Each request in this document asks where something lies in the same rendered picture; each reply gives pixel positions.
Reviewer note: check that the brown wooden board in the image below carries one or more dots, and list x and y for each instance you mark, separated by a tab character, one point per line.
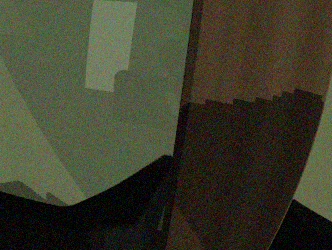
256	80

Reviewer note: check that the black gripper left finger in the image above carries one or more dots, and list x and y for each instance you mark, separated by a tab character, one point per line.
124	217

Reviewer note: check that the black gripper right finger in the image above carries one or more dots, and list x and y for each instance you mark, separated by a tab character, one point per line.
303	229

